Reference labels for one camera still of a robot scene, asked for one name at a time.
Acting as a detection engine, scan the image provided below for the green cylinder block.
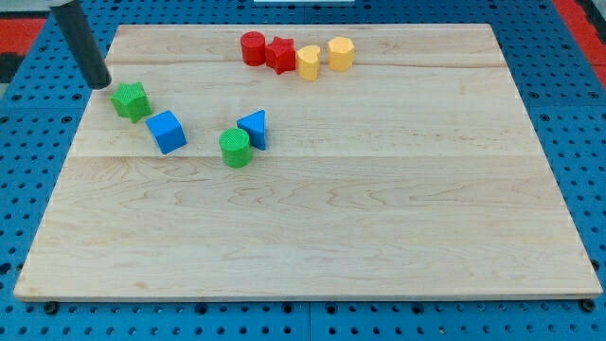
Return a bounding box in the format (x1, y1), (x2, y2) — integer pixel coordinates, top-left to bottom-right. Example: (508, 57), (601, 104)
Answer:
(219, 127), (252, 169)

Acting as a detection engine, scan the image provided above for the yellow heart block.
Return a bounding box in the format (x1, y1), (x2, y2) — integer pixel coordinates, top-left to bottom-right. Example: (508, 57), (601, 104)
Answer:
(296, 45), (321, 81)

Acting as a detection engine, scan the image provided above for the blue cube block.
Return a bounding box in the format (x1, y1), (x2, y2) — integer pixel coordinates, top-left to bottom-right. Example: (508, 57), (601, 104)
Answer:
(145, 110), (187, 154)

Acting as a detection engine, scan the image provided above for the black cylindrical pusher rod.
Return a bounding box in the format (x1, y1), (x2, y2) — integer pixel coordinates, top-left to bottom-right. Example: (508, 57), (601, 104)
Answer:
(49, 0), (112, 90)

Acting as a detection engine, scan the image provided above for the red star block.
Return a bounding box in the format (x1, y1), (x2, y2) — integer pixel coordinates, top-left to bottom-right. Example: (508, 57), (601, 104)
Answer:
(265, 36), (296, 75)

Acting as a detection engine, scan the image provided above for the blue triangle block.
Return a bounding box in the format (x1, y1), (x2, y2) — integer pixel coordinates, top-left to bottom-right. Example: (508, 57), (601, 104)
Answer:
(237, 110), (266, 151)

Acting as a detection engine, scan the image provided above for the yellow hexagon block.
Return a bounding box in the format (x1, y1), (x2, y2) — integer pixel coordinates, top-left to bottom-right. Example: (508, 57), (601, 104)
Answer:
(328, 36), (355, 72)

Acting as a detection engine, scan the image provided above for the red cylinder block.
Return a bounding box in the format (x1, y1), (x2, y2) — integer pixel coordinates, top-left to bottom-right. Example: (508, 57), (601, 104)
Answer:
(241, 31), (266, 66)

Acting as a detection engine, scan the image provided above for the green star block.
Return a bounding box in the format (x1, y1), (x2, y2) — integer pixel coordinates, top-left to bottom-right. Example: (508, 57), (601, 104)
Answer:
(110, 81), (152, 123)

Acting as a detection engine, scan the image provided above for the light wooden board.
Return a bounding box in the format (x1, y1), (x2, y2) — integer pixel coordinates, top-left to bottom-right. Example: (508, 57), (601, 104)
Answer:
(14, 24), (602, 302)

